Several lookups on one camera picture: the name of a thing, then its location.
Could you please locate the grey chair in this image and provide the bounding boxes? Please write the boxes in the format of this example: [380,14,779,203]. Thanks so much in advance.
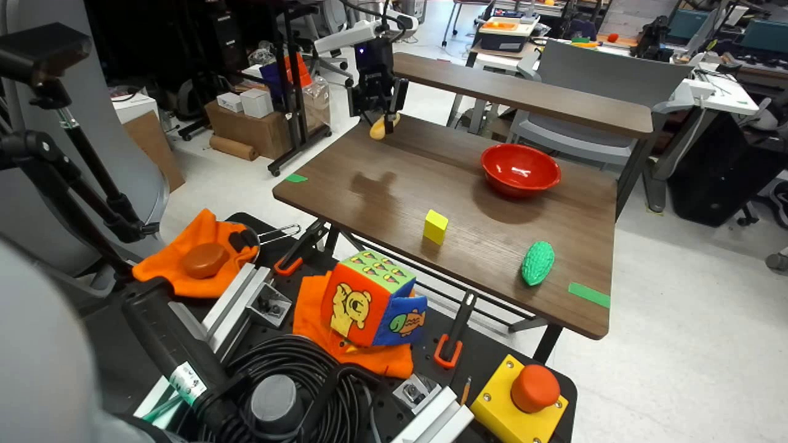
[507,41,696,170]

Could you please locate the red bowl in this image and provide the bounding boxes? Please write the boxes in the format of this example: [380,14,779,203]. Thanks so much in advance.
[478,144,563,199]

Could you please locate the red emergency button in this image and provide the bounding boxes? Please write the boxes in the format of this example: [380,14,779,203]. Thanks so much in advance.
[509,363,563,417]

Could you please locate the raised wooden shelf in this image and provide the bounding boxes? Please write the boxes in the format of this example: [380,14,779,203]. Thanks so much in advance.
[391,52,657,139]

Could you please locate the dark wooden table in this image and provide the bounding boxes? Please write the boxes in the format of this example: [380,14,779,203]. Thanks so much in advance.
[270,108,620,368]

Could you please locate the printed marker tag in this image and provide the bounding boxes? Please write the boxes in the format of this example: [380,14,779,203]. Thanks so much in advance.
[391,374,443,417]
[248,285,292,329]

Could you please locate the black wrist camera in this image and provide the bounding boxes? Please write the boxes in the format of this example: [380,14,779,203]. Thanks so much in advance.
[352,34,396,84]

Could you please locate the tall cardboard box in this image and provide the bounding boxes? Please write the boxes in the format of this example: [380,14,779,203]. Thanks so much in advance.
[121,108,188,194]

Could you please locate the black robot cart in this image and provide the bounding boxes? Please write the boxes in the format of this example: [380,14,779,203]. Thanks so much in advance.
[82,209,578,443]

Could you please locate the crumpled orange cloth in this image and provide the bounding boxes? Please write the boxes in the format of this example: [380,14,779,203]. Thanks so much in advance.
[130,208,260,300]

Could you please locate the grey round puck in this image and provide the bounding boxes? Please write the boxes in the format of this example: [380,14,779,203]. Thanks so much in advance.
[244,372,302,429]

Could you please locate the aluminium extrusion bar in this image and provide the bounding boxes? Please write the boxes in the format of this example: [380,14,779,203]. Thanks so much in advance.
[199,265,274,354]
[391,386,478,443]

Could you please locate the black camera on tripod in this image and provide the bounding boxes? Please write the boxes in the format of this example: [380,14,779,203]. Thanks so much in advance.
[0,22,155,250]

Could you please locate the long green tape strip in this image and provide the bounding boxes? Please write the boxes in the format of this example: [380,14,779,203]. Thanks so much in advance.
[567,282,614,311]

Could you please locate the black cable bundle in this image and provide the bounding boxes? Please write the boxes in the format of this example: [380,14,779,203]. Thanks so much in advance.
[195,331,390,443]

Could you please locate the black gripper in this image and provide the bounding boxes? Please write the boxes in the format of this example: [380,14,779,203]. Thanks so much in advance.
[347,76,411,139]

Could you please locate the black floor stand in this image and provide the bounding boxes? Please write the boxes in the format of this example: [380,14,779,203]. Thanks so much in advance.
[267,0,335,177]

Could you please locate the yellow block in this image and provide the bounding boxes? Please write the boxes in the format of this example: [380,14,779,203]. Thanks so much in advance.
[422,208,451,250]

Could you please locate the white boxes on cardboard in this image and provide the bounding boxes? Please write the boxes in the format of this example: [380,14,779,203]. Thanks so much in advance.
[214,87,275,122]

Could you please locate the green white connector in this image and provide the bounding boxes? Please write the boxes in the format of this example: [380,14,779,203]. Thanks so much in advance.
[168,361,210,405]

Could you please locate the colourful picture cube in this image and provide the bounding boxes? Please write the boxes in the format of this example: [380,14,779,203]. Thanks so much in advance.
[317,250,430,351]

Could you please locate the orange black clamp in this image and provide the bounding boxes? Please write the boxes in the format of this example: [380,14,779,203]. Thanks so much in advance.
[430,290,480,374]
[270,220,329,282]

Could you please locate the white desk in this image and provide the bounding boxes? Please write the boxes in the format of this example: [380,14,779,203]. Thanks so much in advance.
[642,69,762,215]

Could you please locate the cardboard tube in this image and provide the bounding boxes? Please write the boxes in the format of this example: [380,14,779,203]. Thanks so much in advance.
[206,134,259,162]

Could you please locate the black bin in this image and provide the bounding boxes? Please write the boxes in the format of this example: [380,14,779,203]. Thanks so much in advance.
[667,113,771,230]

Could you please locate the yellow button box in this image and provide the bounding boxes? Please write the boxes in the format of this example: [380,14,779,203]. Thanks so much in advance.
[468,352,572,443]

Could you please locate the green toy corn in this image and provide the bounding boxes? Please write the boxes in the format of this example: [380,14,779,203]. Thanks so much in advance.
[519,239,560,290]

